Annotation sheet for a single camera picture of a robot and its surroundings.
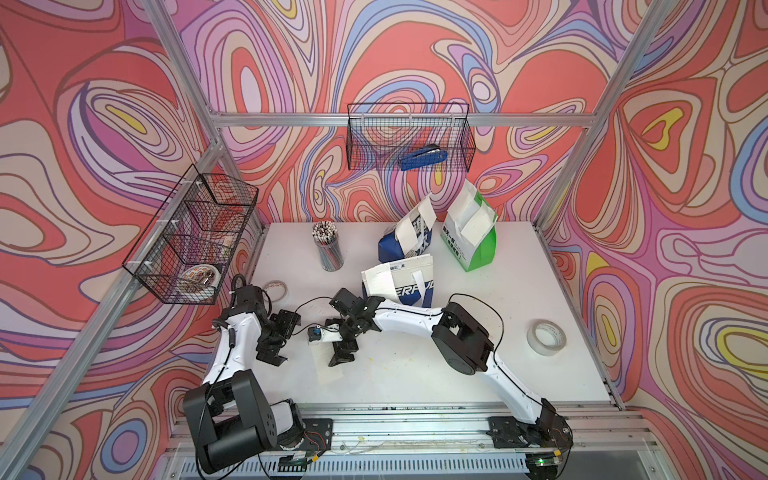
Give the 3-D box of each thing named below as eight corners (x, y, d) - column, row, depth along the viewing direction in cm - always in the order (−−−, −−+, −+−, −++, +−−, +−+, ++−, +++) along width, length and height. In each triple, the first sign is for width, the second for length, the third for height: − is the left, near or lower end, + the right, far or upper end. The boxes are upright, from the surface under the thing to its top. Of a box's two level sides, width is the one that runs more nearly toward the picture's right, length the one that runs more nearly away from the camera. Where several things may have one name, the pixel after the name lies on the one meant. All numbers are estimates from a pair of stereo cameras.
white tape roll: (531, 356, 89) (537, 350, 85) (521, 326, 95) (527, 319, 92) (563, 356, 89) (571, 350, 85) (552, 326, 95) (558, 319, 92)
